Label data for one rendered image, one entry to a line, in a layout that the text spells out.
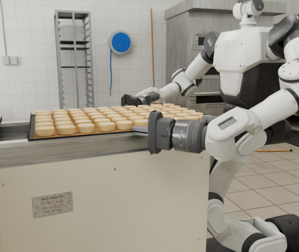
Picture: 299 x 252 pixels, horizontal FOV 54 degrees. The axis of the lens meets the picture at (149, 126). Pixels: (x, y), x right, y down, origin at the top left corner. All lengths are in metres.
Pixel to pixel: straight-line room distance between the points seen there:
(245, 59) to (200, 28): 3.53
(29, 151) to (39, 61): 4.35
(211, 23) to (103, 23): 1.79
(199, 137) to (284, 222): 0.95
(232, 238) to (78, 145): 0.85
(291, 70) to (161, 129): 0.37
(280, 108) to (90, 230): 0.65
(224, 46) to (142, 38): 4.18
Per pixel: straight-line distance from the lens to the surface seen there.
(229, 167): 1.24
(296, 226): 1.65
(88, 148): 0.87
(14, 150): 0.86
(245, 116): 0.75
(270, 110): 0.80
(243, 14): 1.28
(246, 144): 1.22
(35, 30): 5.20
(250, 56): 1.14
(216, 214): 1.24
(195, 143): 0.76
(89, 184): 0.90
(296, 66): 0.86
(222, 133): 0.72
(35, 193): 0.89
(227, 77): 1.23
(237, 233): 1.42
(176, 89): 1.53
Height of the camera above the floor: 1.11
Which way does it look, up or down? 12 degrees down
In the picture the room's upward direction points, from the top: straight up
